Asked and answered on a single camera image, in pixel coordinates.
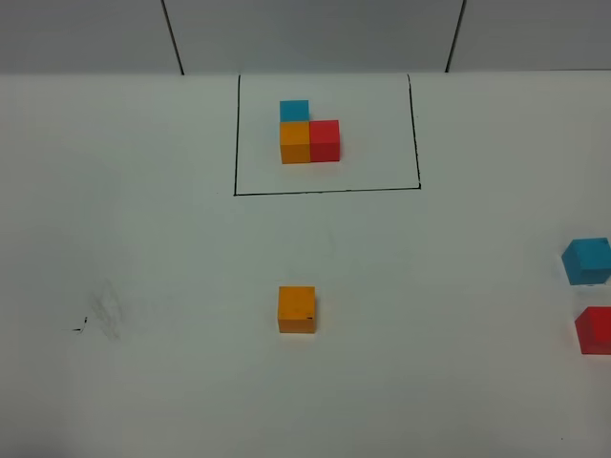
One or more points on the template blue cube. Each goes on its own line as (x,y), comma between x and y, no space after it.
(294,111)

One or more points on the template orange cube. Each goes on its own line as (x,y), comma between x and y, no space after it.
(295,142)

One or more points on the template red cube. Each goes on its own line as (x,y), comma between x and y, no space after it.
(325,140)

